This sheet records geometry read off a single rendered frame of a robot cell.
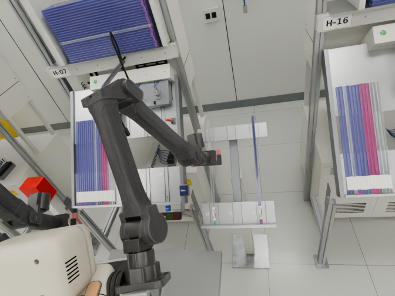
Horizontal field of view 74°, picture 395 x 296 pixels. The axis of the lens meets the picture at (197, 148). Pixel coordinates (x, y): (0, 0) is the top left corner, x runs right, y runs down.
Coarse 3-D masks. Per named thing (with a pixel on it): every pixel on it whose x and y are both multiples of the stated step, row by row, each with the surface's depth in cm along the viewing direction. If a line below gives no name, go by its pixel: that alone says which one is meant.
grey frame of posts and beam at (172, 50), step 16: (16, 0) 131; (160, 0) 121; (16, 16) 134; (32, 32) 138; (176, 48) 134; (48, 64) 150; (80, 64) 144; (96, 64) 143; (112, 64) 142; (128, 64) 141; (176, 64) 141; (64, 80) 158; (192, 112) 161; (208, 176) 199; (80, 208) 164; (192, 208) 145; (208, 240) 166
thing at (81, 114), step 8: (80, 96) 161; (80, 104) 161; (80, 112) 160; (88, 112) 159; (160, 112) 147; (168, 112) 146; (80, 120) 160; (128, 120) 152; (176, 120) 145; (128, 128) 151; (136, 128) 150; (176, 128) 144; (128, 136) 151; (136, 136) 150; (144, 136) 148
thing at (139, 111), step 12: (132, 84) 72; (132, 96) 72; (120, 108) 76; (132, 108) 74; (144, 108) 78; (144, 120) 79; (156, 120) 82; (156, 132) 83; (168, 132) 86; (168, 144) 88; (180, 144) 91; (180, 156) 94; (192, 156) 94
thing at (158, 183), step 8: (152, 168) 146; (160, 168) 144; (168, 168) 143; (176, 168) 142; (144, 176) 146; (152, 176) 145; (160, 176) 144; (168, 176) 143; (176, 176) 142; (144, 184) 146; (152, 184) 145; (160, 184) 144; (168, 184) 142; (176, 184) 141; (152, 192) 144; (160, 192) 143; (168, 192) 142; (176, 192) 141; (120, 200) 148; (152, 200) 144; (160, 200) 143; (176, 200) 141
